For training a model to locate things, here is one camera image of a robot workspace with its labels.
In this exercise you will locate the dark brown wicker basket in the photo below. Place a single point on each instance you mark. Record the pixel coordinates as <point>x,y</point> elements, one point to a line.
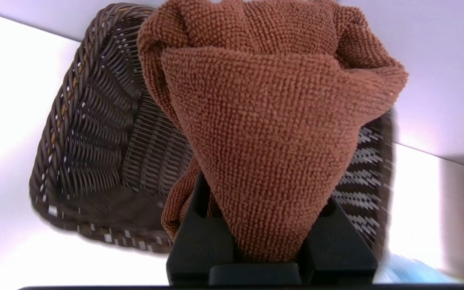
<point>95,141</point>

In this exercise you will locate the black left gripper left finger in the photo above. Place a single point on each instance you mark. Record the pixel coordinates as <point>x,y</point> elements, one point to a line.
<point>195,249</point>

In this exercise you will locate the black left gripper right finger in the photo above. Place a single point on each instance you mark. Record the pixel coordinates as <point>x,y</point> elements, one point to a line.
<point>336,249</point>

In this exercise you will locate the light blue bath loofah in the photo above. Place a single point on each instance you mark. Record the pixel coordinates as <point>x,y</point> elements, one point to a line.
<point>409,272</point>

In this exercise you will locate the brown towel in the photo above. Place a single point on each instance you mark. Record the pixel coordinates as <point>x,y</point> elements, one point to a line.
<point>264,121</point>

